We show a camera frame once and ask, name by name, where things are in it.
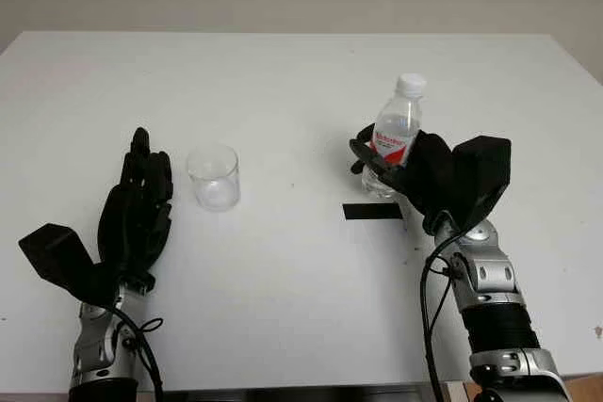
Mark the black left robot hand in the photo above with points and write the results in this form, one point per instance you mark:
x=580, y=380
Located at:
x=134, y=223

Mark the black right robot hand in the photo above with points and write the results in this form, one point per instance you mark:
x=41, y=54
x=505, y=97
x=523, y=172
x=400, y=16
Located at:
x=435, y=181

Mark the clear plastic water bottle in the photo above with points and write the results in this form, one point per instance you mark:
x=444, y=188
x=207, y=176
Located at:
x=400, y=115

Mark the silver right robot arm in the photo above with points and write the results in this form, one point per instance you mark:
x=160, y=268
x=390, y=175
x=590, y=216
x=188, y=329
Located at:
x=499, y=308

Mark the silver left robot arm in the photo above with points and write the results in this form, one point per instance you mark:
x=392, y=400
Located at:
x=99, y=345

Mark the clear glass cup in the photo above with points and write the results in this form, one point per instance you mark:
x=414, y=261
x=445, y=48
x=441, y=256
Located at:
x=214, y=181

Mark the black tape strip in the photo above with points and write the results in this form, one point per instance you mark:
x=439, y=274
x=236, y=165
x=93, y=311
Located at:
x=372, y=212

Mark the dark metal bar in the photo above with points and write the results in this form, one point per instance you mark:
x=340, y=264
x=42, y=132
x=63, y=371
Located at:
x=292, y=396

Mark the brown wooden board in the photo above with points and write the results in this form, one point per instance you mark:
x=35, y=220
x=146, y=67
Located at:
x=584, y=388

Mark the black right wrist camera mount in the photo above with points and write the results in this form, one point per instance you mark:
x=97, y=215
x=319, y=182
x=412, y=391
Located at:
x=485, y=171

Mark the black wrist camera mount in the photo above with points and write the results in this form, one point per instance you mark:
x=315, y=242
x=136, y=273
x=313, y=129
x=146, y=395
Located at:
x=66, y=256
x=485, y=171

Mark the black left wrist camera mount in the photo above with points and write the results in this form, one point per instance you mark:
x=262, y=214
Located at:
x=66, y=256

